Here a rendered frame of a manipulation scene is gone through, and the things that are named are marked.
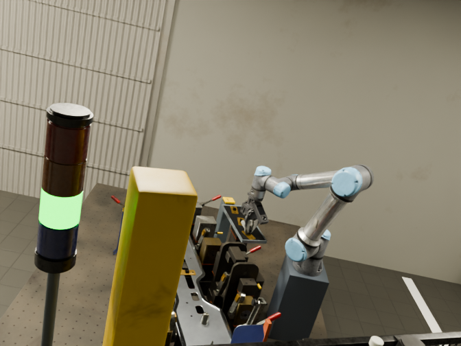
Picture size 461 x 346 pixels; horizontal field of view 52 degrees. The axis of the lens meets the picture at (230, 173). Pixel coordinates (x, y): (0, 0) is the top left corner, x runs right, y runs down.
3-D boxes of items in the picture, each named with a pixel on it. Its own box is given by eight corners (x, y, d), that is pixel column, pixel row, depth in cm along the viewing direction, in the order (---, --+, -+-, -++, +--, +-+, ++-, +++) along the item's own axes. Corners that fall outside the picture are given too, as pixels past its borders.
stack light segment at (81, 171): (42, 178, 82) (44, 145, 80) (82, 181, 85) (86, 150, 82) (40, 196, 76) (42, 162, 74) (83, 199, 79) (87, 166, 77)
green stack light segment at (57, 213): (40, 209, 85) (42, 178, 82) (79, 211, 87) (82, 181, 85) (37, 228, 79) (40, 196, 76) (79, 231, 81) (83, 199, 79)
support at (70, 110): (27, 344, 97) (47, 99, 77) (64, 343, 99) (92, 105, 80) (24, 372, 91) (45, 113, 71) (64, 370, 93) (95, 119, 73)
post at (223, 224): (205, 260, 293) (220, 198, 277) (216, 261, 296) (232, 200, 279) (208, 268, 287) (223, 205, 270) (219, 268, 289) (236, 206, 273)
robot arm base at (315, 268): (318, 261, 244) (324, 246, 240) (324, 279, 230) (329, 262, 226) (291, 256, 243) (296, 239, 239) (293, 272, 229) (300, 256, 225)
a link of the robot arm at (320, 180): (380, 160, 208) (289, 170, 241) (370, 163, 200) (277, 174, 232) (384, 185, 209) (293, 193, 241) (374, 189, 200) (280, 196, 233)
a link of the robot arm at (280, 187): (297, 182, 226) (279, 173, 232) (284, 186, 217) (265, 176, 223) (292, 196, 229) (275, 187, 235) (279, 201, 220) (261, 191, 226)
